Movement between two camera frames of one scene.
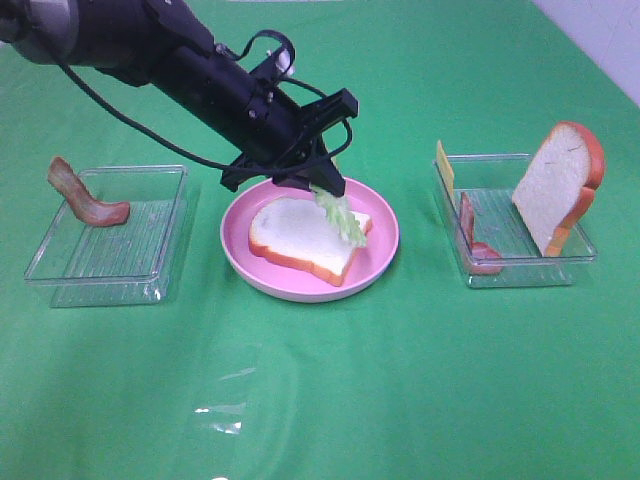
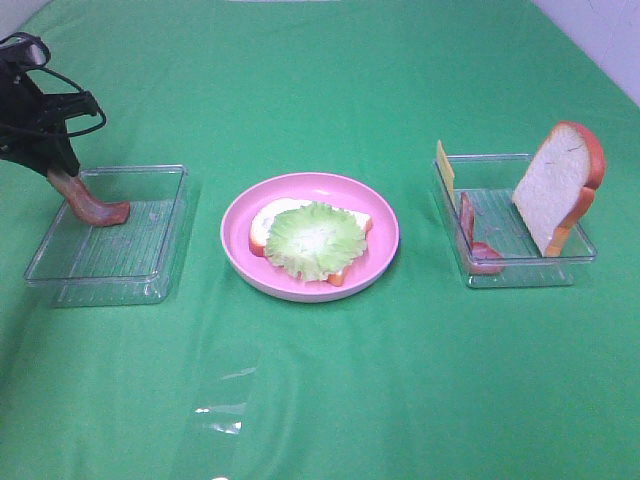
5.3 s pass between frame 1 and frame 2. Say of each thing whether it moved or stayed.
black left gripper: moved
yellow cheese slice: stayed
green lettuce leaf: moved
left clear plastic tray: stayed
